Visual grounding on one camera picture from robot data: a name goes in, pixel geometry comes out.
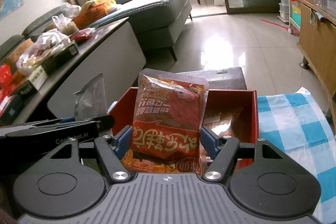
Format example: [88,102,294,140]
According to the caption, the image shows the white stacked plastic containers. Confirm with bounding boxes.
[279,0,291,21]

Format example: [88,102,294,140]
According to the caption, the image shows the wooden cabinet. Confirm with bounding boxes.
[297,0,336,115]

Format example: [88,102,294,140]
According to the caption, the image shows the long black box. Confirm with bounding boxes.
[41,41,80,75]

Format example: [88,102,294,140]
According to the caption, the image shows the red cardboard box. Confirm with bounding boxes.
[108,87,260,161]

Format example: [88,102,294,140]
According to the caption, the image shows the pink stick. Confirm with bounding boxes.
[260,19,292,32]

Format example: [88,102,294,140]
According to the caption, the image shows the grey sideboard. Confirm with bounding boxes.
[0,17,147,126]

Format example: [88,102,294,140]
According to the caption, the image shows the red plastic packets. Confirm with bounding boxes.
[0,63,17,99]

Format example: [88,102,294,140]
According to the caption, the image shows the orange plastic basket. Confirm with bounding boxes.
[72,2,112,29]

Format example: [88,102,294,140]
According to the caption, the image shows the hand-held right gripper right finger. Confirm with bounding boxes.
[201,126,285,184]

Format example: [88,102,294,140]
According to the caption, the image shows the teal yellow plastic bin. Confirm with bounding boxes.
[289,4,301,31]

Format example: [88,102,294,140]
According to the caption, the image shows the clear brown snack packet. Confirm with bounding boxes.
[203,107,246,142]

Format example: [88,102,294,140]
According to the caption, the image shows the small black box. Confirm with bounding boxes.
[0,93,23,124]

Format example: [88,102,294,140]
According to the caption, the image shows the blue white checkered tablecloth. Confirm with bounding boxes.
[256,87,336,224]

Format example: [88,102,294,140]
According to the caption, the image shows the silver white packet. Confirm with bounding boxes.
[73,72,107,120]

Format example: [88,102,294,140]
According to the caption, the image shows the white plastic bag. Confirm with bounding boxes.
[51,2,81,31]

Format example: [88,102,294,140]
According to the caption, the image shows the dark grey sofa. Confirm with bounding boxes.
[0,6,67,57]

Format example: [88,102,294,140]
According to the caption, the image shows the clear plastic bag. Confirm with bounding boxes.
[16,30,77,75]

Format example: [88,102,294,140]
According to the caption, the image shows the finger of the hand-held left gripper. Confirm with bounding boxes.
[5,114,115,139]
[28,117,77,128]

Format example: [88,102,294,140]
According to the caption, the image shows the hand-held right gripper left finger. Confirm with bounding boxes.
[45,126,132,185]

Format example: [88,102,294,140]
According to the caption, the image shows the red plastic bag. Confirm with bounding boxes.
[69,28,97,42]

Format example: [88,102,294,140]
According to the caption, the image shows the black box with white label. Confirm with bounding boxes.
[10,65,49,96]

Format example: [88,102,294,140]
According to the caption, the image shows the yellow plastic basket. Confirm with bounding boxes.
[90,0,118,10]

